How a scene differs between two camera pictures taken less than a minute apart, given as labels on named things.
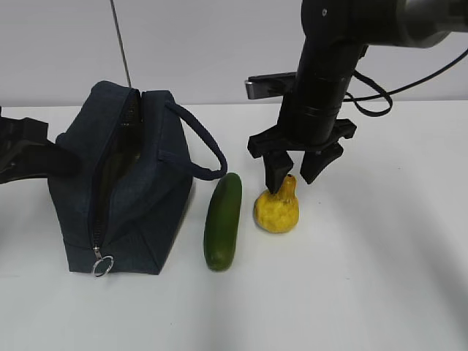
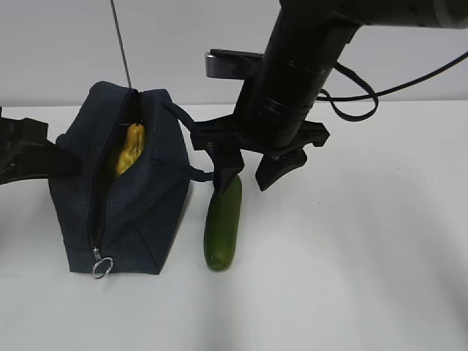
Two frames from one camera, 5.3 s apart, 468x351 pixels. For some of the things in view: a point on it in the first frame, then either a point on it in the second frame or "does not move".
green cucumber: x=222 y=222 does not move
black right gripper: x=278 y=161 → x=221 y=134
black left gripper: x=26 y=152 does not move
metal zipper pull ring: x=99 y=259 does not move
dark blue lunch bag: x=134 y=180 does not move
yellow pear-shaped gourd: x=278 y=212 → x=133 y=148
